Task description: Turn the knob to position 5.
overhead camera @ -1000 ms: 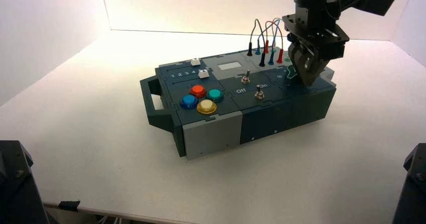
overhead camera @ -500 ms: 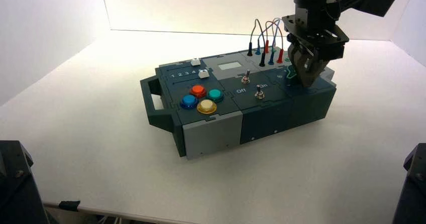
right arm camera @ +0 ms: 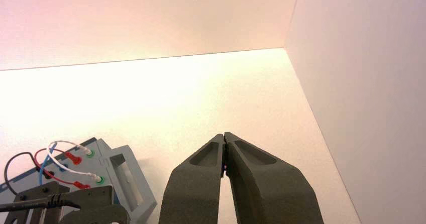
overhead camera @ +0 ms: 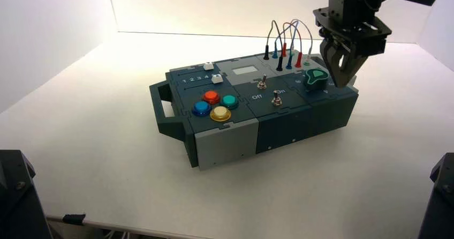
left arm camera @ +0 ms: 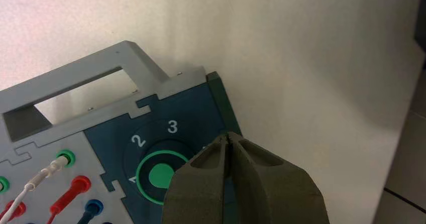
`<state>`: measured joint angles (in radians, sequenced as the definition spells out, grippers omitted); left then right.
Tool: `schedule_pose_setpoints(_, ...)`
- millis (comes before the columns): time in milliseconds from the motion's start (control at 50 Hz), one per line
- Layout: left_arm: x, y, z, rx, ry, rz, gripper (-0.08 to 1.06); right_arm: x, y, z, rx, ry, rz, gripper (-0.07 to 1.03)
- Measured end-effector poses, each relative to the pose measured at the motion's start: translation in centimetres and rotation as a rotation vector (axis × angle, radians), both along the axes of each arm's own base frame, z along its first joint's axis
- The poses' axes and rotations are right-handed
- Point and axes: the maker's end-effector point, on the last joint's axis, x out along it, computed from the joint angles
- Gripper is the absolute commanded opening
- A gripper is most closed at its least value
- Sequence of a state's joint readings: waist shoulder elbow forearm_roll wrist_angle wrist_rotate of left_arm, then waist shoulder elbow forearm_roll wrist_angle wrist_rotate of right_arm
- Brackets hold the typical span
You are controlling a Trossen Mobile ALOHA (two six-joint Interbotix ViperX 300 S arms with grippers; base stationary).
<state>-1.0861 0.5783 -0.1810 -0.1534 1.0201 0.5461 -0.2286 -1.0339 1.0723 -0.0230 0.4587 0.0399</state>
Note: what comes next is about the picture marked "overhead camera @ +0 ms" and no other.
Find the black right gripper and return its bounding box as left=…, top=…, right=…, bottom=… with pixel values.
left=313, top=0, right=392, bottom=88

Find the green rotary knob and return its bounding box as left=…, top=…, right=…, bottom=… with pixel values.
left=305, top=68, right=331, bottom=92

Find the dark teal grey control box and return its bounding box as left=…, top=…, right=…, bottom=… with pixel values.
left=149, top=53, right=359, bottom=170

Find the small grey display screen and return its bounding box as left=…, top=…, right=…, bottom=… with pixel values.
left=232, top=66, right=259, bottom=76

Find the teal push button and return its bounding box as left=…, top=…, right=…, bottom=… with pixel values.
left=220, top=95, right=239, bottom=110

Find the yellow push button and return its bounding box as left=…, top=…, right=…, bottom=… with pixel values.
left=209, top=106, right=232, bottom=122

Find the red push button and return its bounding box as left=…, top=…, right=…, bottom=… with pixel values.
left=202, top=91, right=221, bottom=106

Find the blue push button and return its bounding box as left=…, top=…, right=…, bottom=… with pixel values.
left=192, top=101, right=213, bottom=117

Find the black table edge clamp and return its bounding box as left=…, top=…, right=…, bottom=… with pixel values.
left=62, top=214, right=87, bottom=226

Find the white plug jumper cable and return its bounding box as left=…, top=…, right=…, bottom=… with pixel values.
left=290, top=18, right=314, bottom=62

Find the red plug jumper cable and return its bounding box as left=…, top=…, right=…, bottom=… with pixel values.
left=281, top=22, right=303, bottom=69

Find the blue plug jumper cable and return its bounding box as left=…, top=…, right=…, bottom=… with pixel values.
left=272, top=20, right=299, bottom=70

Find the black plug jumper cable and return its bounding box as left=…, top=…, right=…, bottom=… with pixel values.
left=263, top=20, right=284, bottom=72

